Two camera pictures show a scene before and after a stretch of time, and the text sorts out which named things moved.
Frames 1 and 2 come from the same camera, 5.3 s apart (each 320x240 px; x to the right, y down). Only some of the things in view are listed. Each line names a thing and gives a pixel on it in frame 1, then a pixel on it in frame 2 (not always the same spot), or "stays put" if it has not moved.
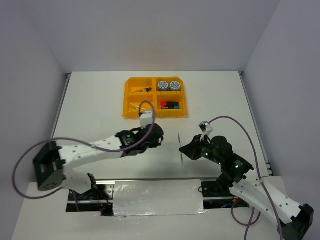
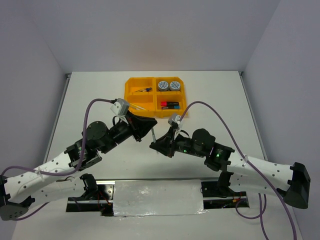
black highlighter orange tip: x=165 y=103 stays put
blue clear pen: x=136 y=108 stays put
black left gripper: x=156 y=144 → x=140 y=126
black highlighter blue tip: x=171 y=107 stays put
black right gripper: x=191 y=149 → x=166 y=145
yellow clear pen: x=137 y=106 stays put
